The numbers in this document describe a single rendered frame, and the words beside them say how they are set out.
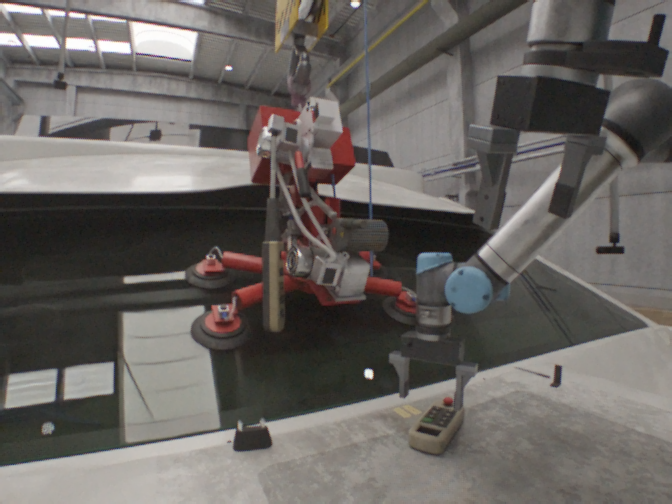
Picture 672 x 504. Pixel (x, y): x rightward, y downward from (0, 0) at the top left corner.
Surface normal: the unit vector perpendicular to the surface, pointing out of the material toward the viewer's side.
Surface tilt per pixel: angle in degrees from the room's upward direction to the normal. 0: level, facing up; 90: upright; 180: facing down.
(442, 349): 90
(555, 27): 105
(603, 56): 97
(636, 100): 65
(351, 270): 116
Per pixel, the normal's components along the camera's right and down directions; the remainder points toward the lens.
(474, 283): -0.51, 0.03
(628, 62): -0.69, 0.29
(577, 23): -0.38, 0.39
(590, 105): 0.40, 0.41
